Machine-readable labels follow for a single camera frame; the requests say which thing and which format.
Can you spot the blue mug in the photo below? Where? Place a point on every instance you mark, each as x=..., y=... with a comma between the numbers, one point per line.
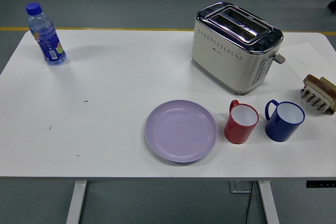
x=279, y=130

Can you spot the white table leg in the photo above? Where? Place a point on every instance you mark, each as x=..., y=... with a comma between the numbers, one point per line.
x=76, y=203
x=269, y=203

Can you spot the black table control panel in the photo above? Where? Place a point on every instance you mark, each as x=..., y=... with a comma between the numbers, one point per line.
x=320, y=184

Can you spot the cream and chrome toaster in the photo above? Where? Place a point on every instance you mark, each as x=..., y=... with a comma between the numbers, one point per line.
x=223, y=58

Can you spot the grey bracket under table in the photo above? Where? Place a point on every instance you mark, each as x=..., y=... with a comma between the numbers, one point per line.
x=237, y=186

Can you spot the purple plate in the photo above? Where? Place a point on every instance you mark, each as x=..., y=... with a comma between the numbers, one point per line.
x=181, y=130

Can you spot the blue-capped water bottle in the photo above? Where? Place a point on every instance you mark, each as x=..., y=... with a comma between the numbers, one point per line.
x=50, y=43

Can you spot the silver metal toast rack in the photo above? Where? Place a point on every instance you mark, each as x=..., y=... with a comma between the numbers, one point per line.
x=315, y=100

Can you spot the brown bread slice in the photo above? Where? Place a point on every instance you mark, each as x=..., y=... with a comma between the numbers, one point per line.
x=313, y=80

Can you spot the red mug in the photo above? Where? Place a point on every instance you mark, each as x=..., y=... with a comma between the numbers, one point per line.
x=237, y=132

